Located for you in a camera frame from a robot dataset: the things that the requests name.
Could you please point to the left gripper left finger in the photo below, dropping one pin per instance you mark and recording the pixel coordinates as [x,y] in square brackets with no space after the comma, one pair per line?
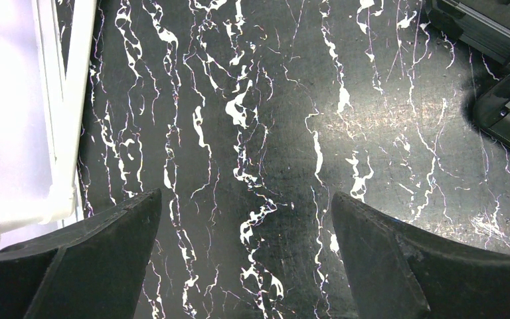
[91,269]

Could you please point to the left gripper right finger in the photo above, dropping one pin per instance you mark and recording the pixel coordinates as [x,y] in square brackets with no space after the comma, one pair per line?
[397,270]

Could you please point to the black poker set case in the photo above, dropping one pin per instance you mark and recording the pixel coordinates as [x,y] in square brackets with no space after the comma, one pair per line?
[484,26]

